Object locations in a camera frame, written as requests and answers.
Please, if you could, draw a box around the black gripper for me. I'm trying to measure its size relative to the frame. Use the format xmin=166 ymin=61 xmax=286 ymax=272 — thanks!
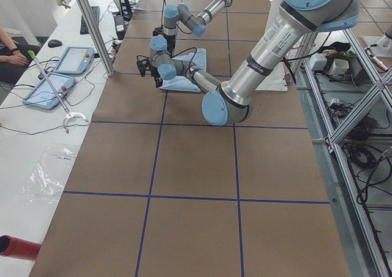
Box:
xmin=150 ymin=66 xmax=163 ymax=88
xmin=164 ymin=35 xmax=176 ymax=52

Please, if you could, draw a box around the light blue button shirt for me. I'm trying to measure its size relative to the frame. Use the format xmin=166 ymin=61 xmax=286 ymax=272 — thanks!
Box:
xmin=159 ymin=48 xmax=207 ymax=93

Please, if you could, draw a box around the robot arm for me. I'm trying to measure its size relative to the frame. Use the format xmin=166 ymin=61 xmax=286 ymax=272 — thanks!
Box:
xmin=161 ymin=0 xmax=233 ymax=54
xmin=146 ymin=0 xmax=360 ymax=126

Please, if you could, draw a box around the far blue teach pendant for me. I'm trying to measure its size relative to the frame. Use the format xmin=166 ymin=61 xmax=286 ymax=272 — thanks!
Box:
xmin=53 ymin=47 xmax=94 ymax=75

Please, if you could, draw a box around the blue teach pendant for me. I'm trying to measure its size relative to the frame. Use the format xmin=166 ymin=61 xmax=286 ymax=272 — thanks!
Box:
xmin=22 ymin=72 xmax=76 ymax=110
xmin=53 ymin=47 xmax=94 ymax=75

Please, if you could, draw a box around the black keyboard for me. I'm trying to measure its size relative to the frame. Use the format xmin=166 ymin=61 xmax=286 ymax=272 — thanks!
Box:
xmin=80 ymin=6 xmax=101 ymax=35

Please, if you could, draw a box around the silver reacher grabber tool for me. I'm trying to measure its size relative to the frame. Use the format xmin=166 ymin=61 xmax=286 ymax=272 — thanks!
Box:
xmin=28 ymin=50 xmax=89 ymax=134

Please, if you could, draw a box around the black computer mouse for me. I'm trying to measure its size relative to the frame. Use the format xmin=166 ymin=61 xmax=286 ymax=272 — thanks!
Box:
xmin=47 ymin=39 xmax=62 ymax=48

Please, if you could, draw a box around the near blue teach pendant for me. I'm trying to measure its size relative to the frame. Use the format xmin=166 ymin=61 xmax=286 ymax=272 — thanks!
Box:
xmin=22 ymin=72 xmax=76 ymax=110

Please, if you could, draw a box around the seated person dark shirt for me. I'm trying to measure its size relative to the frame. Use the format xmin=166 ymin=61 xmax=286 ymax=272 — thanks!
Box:
xmin=0 ymin=28 xmax=40 ymax=85

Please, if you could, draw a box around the clear plastic bag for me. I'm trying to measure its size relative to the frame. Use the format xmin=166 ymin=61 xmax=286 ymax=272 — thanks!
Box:
xmin=15 ymin=143 xmax=80 ymax=206

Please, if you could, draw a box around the red cylinder tube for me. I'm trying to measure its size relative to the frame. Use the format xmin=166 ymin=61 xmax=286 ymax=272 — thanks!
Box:
xmin=1 ymin=235 xmax=41 ymax=261

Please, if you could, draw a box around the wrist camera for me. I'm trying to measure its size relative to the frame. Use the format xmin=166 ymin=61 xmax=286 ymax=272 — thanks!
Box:
xmin=137 ymin=58 xmax=151 ymax=77
xmin=153 ymin=27 xmax=165 ymax=37

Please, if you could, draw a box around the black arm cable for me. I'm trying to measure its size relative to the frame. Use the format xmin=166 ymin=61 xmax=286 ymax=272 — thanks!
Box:
xmin=136 ymin=47 xmax=200 ymax=85

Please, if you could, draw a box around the aluminium frame post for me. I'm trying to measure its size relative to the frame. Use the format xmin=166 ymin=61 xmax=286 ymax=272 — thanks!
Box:
xmin=77 ymin=0 xmax=114 ymax=77

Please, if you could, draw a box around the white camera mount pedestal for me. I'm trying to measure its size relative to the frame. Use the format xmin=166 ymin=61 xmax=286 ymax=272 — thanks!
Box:
xmin=246 ymin=0 xmax=300 ymax=91

